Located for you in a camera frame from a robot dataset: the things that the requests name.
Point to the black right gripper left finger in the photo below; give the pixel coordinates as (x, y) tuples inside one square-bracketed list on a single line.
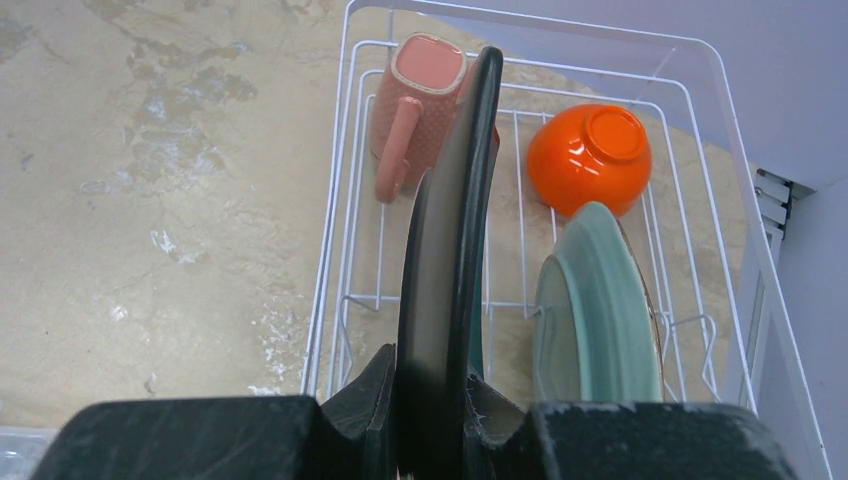
[(350, 436)]

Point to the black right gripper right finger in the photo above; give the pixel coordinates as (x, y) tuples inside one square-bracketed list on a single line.
[(608, 440)]

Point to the light blue flower plate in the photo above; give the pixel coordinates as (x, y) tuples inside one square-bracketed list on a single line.
[(595, 338)]

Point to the teal square plate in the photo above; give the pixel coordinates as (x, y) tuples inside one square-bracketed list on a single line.
[(440, 297)]

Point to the orange cup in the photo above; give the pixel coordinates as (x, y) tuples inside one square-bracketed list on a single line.
[(590, 153)]

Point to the pink floral mug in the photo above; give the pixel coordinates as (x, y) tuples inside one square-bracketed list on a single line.
[(416, 100)]

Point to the clear plastic screw box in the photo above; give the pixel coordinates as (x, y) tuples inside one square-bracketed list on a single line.
[(22, 449)]

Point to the white wire dish rack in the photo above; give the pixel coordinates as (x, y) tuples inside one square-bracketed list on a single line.
[(688, 229)]

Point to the aluminium frame rail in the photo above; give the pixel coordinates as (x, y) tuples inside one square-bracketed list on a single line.
[(774, 196)]

